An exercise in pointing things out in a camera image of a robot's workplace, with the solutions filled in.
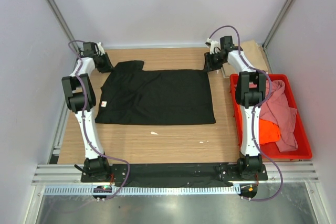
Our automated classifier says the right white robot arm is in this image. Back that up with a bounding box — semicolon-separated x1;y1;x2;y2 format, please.
204;47;267;180

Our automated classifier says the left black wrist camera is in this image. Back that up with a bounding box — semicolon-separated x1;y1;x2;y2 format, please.
80;41;106;58

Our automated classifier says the black t-shirt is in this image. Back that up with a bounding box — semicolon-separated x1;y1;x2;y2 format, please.
95;60;216;125

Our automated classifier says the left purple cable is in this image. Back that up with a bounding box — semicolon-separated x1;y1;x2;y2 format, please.
68;40;131;200

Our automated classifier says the folded beige t-shirt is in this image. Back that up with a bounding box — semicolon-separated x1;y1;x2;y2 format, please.
221;40;269;78

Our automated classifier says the right aluminium frame post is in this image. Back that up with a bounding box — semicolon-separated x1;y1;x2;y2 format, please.
263;0;295;51

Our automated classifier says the pink t-shirt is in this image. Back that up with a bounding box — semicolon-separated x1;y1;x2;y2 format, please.
259;80;298;152

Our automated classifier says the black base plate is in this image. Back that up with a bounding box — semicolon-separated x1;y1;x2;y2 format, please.
75;163;268;188

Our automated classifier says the white slotted cable duct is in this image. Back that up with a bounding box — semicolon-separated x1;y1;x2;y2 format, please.
44;185;240;196

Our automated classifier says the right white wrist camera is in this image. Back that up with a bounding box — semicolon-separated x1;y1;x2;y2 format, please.
205;35;237;52

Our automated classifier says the red plastic bin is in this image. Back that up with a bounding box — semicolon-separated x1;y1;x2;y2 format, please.
230;74;312;159

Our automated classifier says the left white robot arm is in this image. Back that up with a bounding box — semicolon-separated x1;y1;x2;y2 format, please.
61;52;113;182

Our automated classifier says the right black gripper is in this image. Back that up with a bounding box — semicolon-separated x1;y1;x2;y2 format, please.
202;51;225;73

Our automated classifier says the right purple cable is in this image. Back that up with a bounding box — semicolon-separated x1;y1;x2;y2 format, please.
207;25;285;202

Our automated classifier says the left aluminium frame post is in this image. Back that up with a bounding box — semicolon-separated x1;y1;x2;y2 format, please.
45;0;75;41

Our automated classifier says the purple cable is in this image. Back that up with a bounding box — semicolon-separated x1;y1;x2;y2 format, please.
207;25;285;202
68;40;131;200

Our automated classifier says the aluminium frame post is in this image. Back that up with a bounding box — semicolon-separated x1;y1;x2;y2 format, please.
45;0;75;41
263;0;295;51

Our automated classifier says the orange t-shirt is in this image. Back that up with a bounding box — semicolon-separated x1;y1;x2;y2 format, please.
259;119;281;145

